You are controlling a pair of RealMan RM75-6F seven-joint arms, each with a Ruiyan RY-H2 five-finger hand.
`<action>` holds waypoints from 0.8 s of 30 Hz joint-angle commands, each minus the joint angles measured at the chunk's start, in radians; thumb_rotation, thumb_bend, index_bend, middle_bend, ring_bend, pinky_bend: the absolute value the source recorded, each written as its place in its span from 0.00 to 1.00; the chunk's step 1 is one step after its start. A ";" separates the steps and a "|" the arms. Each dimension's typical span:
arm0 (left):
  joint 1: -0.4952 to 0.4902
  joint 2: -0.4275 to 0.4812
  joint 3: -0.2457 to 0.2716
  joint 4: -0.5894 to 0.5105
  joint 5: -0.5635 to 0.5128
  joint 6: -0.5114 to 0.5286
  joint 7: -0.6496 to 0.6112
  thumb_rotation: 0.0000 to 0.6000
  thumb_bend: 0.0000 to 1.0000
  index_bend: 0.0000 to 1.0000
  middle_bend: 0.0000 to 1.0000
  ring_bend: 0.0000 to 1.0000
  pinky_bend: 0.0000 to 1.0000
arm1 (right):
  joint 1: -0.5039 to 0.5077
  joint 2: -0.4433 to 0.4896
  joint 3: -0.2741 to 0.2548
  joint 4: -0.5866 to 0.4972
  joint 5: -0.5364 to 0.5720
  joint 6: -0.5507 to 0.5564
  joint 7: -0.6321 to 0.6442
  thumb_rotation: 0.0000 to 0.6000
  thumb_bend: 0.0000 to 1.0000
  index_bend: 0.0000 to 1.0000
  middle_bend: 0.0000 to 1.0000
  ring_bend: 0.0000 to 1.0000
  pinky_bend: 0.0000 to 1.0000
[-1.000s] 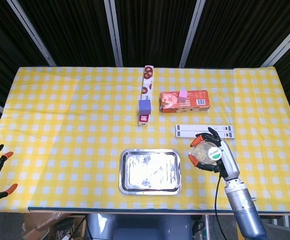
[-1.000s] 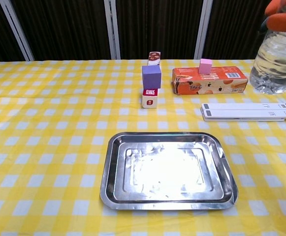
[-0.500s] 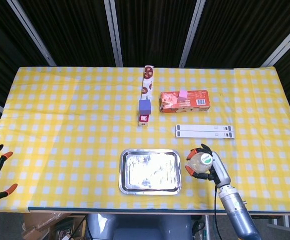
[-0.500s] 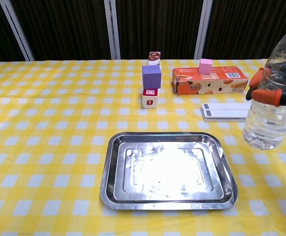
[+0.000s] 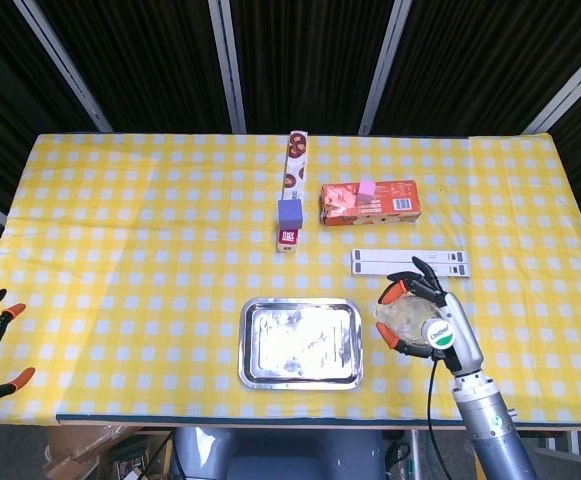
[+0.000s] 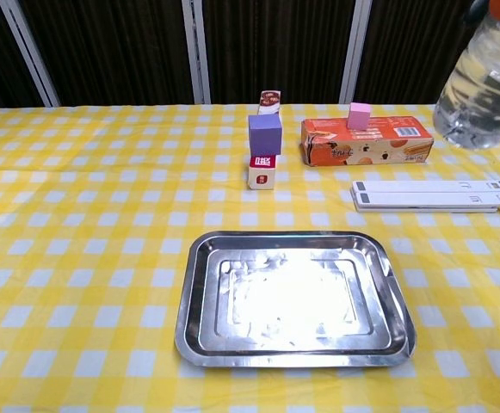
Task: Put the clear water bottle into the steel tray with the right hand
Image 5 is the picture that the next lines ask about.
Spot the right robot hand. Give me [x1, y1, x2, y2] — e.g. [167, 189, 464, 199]
[375, 256, 486, 375]

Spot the transparent plastic bottle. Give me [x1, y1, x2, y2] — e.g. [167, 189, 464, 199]
[373, 294, 456, 354]

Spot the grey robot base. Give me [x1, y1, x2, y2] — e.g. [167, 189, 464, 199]
[172, 427, 386, 480]

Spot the steel tray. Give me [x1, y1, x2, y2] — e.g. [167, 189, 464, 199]
[237, 297, 365, 391]

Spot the white flat strip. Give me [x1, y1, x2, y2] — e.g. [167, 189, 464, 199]
[351, 260, 471, 278]
[350, 248, 468, 265]

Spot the grey metal table leg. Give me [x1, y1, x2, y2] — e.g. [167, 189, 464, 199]
[409, 427, 424, 480]

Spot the brown cardboard box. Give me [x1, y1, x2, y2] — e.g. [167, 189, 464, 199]
[42, 424, 171, 480]

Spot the orange cardboard box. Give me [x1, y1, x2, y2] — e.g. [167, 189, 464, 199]
[318, 179, 423, 228]

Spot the yellow checked tablecloth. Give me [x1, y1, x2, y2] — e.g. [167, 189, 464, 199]
[0, 132, 581, 426]

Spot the purple cube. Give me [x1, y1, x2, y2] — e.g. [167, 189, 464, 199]
[277, 198, 305, 230]

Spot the long white cookie box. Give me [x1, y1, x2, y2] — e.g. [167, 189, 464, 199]
[275, 130, 310, 254]

